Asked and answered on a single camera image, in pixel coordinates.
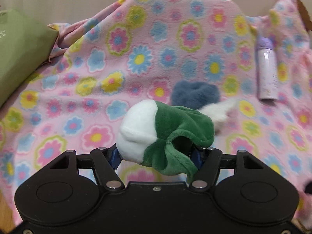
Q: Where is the green white plush toy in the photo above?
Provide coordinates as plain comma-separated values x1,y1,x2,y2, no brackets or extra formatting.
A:
116,99,215,181

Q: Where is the white fluffy plush toy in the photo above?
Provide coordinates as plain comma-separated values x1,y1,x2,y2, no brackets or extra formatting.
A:
198,99,237,133

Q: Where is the blue fluffy scrunchie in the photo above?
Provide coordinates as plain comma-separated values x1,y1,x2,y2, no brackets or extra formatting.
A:
171,80,221,109

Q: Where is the purple thermos bottle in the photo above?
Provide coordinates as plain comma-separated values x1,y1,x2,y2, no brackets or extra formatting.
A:
256,37,278,100

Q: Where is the black round foam pad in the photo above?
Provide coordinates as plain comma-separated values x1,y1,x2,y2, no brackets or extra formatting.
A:
304,181,312,195

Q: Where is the pink floral fleece blanket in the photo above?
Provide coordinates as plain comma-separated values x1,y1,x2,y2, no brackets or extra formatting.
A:
1,0,311,229

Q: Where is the green cushion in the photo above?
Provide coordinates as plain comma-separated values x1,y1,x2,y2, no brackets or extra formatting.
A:
1,10,59,105

